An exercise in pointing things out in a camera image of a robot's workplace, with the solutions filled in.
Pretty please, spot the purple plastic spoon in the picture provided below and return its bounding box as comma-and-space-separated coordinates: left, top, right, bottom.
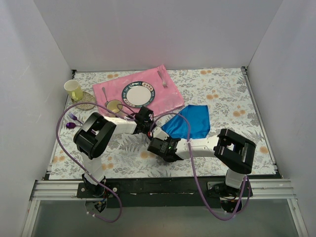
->
66, 122, 81, 129

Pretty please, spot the pink satin placemat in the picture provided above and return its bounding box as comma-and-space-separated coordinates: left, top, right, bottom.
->
92, 65, 184, 116

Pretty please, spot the blue cloth napkin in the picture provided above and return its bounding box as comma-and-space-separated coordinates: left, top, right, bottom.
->
162, 105, 210, 139

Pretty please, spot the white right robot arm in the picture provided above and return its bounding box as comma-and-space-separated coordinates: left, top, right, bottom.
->
148, 127, 256, 196

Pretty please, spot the aluminium front frame rail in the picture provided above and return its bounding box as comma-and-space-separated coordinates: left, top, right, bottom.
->
30, 179, 296, 200

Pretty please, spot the silver fork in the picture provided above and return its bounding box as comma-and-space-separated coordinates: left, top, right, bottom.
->
157, 71, 168, 88

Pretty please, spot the round speckled coaster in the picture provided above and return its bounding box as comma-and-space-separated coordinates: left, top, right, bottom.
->
72, 91, 96, 111

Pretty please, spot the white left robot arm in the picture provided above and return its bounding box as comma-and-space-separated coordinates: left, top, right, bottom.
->
74, 106, 154, 198

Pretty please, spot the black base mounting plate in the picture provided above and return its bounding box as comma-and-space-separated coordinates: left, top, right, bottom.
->
76, 177, 254, 208

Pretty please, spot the purple plastic fork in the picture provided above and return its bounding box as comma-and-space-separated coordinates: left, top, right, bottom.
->
68, 113, 83, 124

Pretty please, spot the white plate green rim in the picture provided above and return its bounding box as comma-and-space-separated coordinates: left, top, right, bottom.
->
121, 81, 156, 108

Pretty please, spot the silver spoon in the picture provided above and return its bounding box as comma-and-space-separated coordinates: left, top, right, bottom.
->
102, 87, 109, 107

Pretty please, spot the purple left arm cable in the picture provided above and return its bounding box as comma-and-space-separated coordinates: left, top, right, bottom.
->
56, 101, 139, 223

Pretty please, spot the yellow mug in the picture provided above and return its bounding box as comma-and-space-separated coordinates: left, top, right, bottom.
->
64, 79, 83, 101

